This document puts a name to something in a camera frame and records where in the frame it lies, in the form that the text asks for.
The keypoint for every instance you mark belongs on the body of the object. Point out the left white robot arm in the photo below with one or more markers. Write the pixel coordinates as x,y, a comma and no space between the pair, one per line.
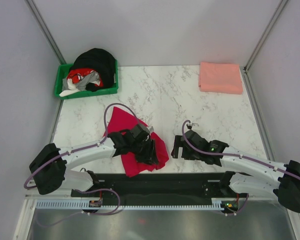
53,167

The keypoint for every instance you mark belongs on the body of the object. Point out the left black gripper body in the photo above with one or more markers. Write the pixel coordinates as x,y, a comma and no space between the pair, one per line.
144,151

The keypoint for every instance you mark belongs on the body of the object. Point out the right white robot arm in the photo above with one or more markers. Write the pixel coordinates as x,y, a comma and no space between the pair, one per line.
246,174

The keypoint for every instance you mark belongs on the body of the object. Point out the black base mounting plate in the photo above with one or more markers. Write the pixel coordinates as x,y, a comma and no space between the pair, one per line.
160,189

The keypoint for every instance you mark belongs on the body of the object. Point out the black garment in bin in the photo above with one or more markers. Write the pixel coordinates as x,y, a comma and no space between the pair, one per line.
99,60

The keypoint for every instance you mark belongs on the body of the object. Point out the grey garment in bin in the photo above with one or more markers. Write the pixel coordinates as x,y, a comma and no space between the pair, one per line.
86,81

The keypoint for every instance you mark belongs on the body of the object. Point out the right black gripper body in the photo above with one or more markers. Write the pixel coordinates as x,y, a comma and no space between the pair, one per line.
187,154

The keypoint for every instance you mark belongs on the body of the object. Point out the light blue cable duct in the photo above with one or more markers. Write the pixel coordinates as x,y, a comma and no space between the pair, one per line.
59,204

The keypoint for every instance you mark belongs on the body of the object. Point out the white garment in bin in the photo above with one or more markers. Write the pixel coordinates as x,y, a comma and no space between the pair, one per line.
68,87

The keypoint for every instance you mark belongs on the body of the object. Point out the left aluminium frame post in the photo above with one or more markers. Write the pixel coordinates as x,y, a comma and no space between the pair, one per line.
45,30

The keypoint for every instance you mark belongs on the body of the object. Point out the magenta t shirt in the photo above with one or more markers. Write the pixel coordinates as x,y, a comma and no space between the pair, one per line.
121,120

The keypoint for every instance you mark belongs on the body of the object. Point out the folded salmon pink t shirt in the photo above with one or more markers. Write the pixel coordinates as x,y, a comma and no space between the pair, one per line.
220,78

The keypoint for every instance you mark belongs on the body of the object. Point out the red garment in bin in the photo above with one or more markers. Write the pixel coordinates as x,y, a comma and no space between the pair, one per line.
77,76

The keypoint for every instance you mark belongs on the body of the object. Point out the green plastic bin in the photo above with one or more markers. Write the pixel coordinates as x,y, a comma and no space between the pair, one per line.
62,73

